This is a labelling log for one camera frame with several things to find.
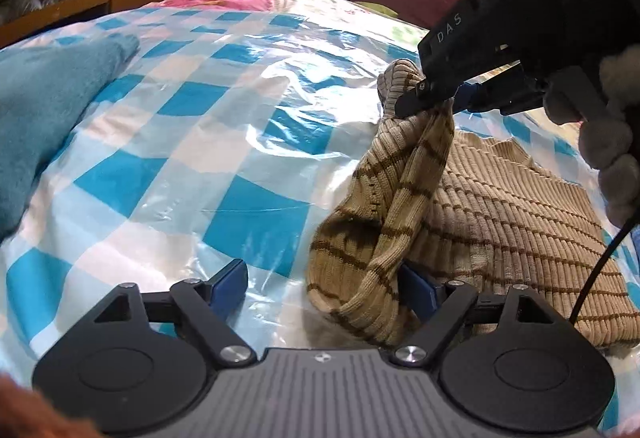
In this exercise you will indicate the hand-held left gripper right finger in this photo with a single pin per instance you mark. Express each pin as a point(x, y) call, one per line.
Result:
point(419, 294)

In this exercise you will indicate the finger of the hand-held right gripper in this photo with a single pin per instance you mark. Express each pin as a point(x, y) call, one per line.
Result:
point(420, 99)
point(510, 93)

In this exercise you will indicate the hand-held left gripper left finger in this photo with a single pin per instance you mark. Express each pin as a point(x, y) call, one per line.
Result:
point(230, 280)

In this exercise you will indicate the tan striped knit sweater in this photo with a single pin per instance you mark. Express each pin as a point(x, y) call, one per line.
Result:
point(500, 218)

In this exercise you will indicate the person's right hand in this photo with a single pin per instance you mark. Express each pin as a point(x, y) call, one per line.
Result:
point(615, 133)

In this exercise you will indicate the yellow green pillow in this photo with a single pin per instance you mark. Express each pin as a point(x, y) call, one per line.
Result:
point(375, 8)

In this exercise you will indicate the blue checkered bed sheet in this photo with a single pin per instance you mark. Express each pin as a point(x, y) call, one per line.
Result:
point(190, 158)

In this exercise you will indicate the reddish brown garment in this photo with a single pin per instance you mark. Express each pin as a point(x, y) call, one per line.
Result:
point(35, 413)

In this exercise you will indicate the teal fleece cloth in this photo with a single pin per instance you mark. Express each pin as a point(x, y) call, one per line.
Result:
point(45, 108)

